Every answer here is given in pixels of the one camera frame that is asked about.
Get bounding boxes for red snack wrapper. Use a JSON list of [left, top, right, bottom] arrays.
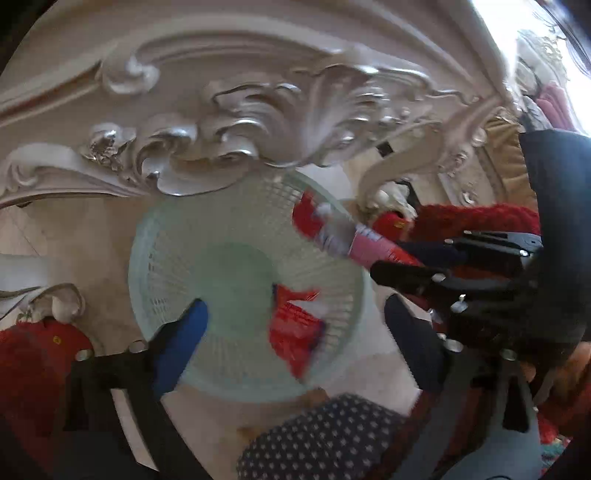
[[269, 284, 329, 382]]

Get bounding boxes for red fuzzy left sleeve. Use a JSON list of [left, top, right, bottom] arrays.
[[1, 318, 93, 470]]

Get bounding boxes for red white tube wrapper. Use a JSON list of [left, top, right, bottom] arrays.
[[291, 191, 422, 270]]

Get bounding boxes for beige fringed sofa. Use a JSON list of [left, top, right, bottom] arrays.
[[480, 116, 538, 212]]

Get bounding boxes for pale green mesh wastebasket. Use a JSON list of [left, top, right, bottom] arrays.
[[128, 172, 368, 403]]

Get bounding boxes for ornate white carved table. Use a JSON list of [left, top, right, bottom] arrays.
[[1, 1, 516, 207]]

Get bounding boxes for navy star patterned trousers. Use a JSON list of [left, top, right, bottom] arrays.
[[236, 393, 407, 479]]

